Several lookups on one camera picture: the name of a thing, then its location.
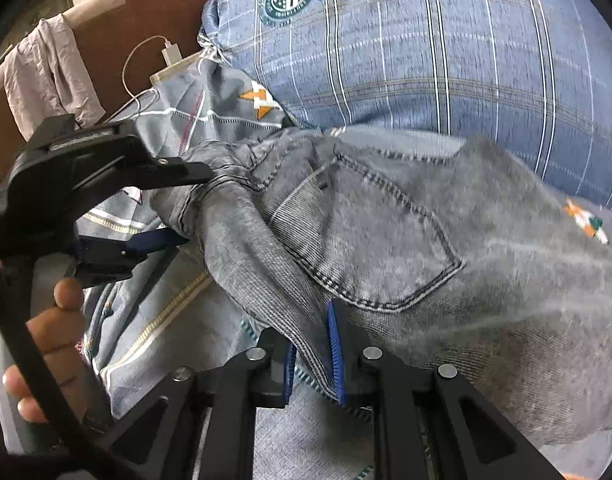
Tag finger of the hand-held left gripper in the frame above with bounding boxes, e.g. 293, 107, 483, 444
23, 114, 217, 196
75, 229, 189, 288

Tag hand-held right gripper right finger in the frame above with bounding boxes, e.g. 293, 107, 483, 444
326, 300, 561, 480

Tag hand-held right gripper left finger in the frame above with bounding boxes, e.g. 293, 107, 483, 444
106, 327, 299, 480

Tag grey denim pants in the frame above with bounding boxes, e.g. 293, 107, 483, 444
151, 127, 612, 480

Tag person's left hand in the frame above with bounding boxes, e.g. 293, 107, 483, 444
2, 277, 94, 423

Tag grey star-print bedsheet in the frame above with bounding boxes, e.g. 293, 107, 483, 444
0, 62, 612, 480

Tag beige board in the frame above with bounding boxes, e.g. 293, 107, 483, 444
150, 52, 203, 87

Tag pink cloth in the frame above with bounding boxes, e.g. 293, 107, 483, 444
3, 12, 107, 141

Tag brown headboard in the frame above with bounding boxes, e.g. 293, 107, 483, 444
0, 0, 231, 181

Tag blue plaid pillow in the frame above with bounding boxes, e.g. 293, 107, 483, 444
198, 0, 612, 211

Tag white charging cable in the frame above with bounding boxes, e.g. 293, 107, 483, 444
121, 35, 173, 122

